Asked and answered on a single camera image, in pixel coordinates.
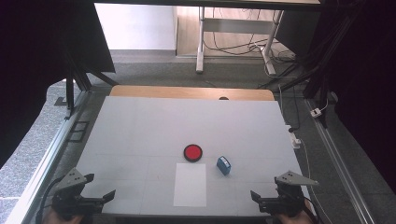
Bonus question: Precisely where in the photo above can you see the left hand-held gripper cable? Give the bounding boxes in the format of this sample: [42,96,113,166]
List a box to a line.
[35,175,64,224]

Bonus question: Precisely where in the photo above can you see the person's right hand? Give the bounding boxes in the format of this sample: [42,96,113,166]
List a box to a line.
[275,200,314,224]

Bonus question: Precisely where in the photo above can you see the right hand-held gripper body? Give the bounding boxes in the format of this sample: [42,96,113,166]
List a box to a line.
[261,171,320,217]

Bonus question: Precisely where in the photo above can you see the black metal frame struts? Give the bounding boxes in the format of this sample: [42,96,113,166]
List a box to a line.
[54,46,120,120]
[258,55,331,129]

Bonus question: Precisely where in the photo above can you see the blue stamp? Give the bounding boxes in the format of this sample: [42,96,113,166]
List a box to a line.
[216,155,232,176]

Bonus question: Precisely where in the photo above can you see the aluminium rail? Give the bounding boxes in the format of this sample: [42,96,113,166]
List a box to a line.
[304,99,375,224]
[6,90,92,224]

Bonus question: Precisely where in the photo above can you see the person's left hand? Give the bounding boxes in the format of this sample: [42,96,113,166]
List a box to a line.
[41,208,83,224]

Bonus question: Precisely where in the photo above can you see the hand-held gripper cable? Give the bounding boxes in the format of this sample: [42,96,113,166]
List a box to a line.
[35,175,64,224]
[303,199,319,224]

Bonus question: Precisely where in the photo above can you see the white cable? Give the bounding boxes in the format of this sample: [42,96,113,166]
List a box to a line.
[300,139,334,224]

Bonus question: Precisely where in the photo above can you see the white paper sheet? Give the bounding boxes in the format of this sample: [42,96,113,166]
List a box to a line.
[173,162,207,208]

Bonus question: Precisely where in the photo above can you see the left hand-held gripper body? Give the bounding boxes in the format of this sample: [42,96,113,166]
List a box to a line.
[51,167,104,218]

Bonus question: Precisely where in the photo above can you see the black floor cables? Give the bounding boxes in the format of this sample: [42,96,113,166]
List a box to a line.
[204,7,297,63]

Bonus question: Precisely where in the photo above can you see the round red ink pad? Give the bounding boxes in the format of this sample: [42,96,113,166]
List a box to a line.
[182,144,204,163]

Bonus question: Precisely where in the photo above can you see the white metal desk frame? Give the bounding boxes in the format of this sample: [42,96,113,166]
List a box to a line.
[195,7,284,76]

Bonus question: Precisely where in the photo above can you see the right hand-held gripper cable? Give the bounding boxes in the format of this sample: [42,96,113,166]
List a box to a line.
[303,199,319,224]

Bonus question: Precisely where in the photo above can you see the black curtain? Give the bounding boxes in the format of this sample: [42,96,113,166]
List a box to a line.
[0,0,116,169]
[311,0,396,194]

